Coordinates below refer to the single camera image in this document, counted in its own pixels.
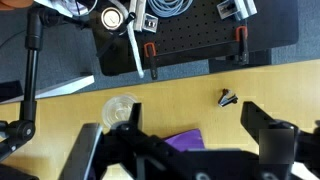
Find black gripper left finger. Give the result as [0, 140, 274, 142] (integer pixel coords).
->
[59, 102, 188, 180]

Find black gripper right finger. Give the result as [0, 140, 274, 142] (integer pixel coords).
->
[240, 101, 320, 180]

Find purple paper folder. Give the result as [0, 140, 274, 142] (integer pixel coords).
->
[162, 128, 206, 153]

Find black metal staple remover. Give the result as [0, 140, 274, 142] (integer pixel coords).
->
[217, 88, 239, 109]

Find clear plastic cup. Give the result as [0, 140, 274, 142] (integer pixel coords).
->
[101, 93, 140, 130]

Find white board edge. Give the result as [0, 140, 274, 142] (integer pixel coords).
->
[0, 74, 96, 105]

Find grey metal device block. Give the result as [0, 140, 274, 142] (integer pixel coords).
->
[216, 0, 258, 22]

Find round silver metal cap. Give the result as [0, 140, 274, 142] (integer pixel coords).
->
[100, 7, 126, 32]

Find white cloth bundle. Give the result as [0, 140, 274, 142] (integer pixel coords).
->
[33, 0, 98, 18]

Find orange rounded object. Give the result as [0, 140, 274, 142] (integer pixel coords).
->
[0, 0, 35, 11]

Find orange handled black clamp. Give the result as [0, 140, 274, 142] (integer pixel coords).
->
[143, 42, 160, 81]
[235, 25, 250, 65]

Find white flat strap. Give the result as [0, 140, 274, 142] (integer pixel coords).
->
[109, 0, 146, 80]

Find black articulated camera stand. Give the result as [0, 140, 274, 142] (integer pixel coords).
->
[0, 5, 91, 164]

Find coiled grey cable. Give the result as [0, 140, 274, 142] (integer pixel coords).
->
[146, 0, 194, 18]

